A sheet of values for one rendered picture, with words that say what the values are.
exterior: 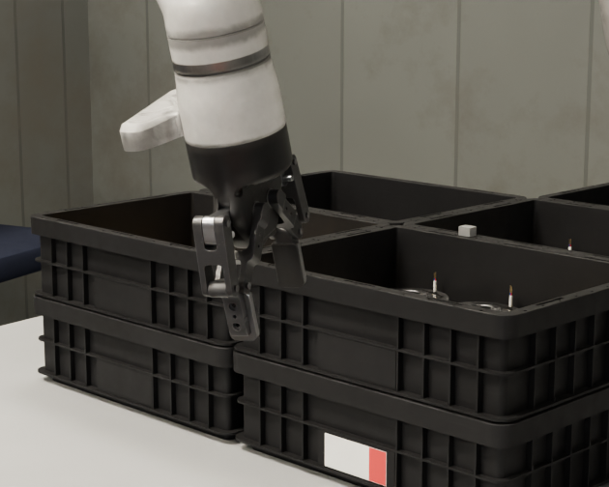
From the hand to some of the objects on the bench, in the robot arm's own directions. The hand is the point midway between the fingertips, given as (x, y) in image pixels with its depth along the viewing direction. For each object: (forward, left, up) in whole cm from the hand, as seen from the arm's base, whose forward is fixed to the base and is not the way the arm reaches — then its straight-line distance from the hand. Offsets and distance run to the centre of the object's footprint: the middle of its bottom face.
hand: (269, 304), depth 108 cm
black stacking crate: (+53, -58, -31) cm, 85 cm away
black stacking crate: (+14, -51, -31) cm, 62 cm away
